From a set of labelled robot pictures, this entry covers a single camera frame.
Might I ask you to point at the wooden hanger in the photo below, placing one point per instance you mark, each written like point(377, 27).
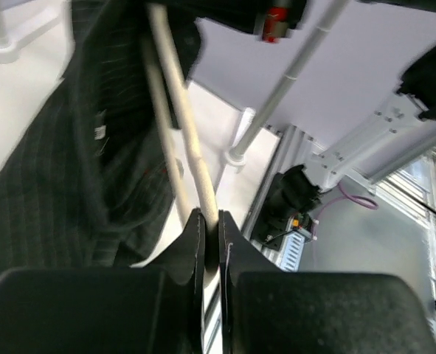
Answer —
point(166, 80)

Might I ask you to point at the aluminium rail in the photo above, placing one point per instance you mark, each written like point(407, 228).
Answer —
point(242, 315)

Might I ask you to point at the metal clothes rack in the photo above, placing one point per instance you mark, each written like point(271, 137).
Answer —
point(13, 40)

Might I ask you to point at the dark striped shirt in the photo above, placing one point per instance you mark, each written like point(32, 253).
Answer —
point(87, 184)

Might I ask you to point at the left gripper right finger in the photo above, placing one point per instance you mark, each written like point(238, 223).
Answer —
point(353, 313)

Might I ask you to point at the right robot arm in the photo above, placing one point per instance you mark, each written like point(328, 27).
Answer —
point(409, 106)

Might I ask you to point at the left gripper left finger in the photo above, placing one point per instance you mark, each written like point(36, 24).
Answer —
point(154, 309)

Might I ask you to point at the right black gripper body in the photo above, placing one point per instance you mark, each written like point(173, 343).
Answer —
point(270, 20)

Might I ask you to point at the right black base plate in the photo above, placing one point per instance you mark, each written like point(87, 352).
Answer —
point(276, 225)

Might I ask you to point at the white slotted cable duct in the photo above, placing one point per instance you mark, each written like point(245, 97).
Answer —
point(294, 241)

